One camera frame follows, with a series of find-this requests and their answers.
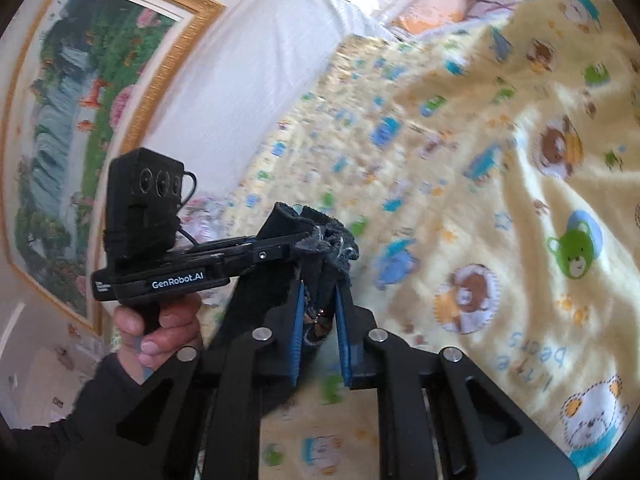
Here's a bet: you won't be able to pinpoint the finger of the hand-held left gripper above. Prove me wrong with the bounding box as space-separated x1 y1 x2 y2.
222 242 306 281
182 235 258 257

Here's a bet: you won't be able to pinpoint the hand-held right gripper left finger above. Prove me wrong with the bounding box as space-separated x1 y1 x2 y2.
55 282 307 480

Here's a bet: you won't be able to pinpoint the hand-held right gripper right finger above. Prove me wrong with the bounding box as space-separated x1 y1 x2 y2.
333 287 582 480

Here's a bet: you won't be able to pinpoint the dark pants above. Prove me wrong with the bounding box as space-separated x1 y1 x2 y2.
220 202 362 401

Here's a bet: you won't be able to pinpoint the person's left forearm black sleeve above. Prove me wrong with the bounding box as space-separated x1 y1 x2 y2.
7 352 166 480

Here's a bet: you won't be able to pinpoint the person's left hand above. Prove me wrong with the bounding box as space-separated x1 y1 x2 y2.
112 292 204 386

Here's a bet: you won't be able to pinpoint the gold framed landscape painting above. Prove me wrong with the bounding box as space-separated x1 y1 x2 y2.
0 0 227 336

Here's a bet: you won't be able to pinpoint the white padded headboard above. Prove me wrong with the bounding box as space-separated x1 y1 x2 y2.
162 0 398 198

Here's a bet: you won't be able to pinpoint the yellow bear printed blanket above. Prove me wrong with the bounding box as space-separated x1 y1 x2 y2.
197 0 640 480

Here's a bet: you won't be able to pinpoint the orange pillow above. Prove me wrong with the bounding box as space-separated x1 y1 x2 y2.
392 0 483 38

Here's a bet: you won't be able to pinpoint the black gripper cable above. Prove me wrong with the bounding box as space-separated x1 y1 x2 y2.
174 171 202 250

